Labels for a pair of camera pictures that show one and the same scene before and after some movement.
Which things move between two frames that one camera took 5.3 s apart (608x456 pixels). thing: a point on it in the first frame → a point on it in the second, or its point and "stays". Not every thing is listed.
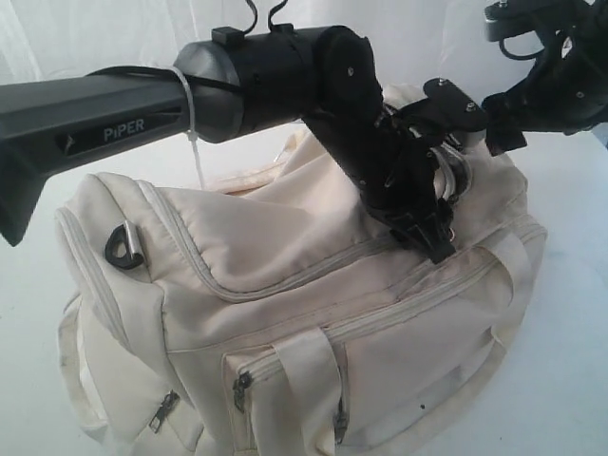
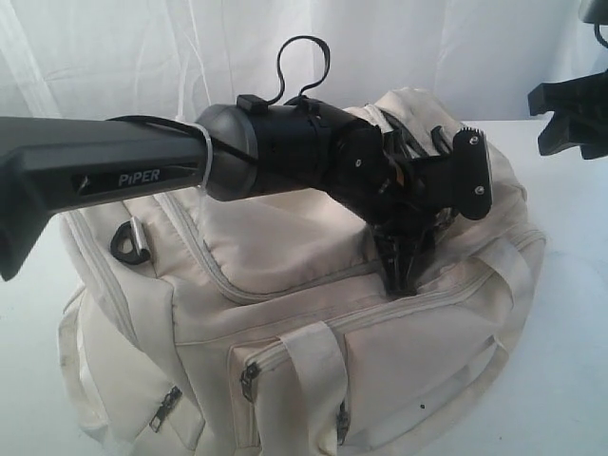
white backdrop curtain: (412, 41) stays
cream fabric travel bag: (268, 313) stays
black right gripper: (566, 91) → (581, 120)
